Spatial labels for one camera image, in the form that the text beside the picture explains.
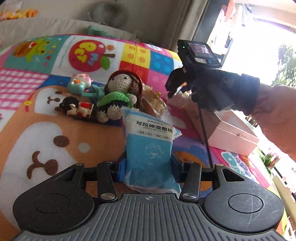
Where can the grey neck pillow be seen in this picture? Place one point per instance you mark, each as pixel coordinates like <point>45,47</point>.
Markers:
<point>112,14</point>

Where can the blue cotton pad pack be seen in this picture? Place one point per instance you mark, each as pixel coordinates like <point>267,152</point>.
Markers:
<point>148,146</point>

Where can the colourful cartoon play mat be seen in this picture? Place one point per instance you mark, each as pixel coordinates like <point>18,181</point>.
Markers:
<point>37,139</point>

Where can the pink sleeved forearm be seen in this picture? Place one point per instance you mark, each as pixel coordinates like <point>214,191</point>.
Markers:
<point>274,111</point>

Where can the crochet doll green scarf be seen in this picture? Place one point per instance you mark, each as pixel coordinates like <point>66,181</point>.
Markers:
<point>124,88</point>

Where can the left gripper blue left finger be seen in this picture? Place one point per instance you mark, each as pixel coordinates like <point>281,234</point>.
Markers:
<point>109,173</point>

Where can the pink cardboard box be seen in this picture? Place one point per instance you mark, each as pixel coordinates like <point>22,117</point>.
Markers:
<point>222,129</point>

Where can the yellow plush toys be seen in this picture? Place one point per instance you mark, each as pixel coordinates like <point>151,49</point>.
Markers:
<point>18,14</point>

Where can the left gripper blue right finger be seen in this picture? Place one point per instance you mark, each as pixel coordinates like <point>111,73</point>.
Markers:
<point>189,175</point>

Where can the black red toy figure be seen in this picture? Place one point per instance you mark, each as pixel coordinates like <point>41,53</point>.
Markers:
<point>76,108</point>

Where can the pink green pig figurine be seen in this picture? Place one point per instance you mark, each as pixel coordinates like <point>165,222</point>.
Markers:
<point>78,83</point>

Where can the bread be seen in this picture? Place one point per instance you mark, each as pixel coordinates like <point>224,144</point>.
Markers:
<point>151,102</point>

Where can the black gloved right hand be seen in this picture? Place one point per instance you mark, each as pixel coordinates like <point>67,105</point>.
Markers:
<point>242,91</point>

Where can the teal toy hair dryer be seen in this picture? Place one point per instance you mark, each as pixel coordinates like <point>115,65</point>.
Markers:
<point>94,93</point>

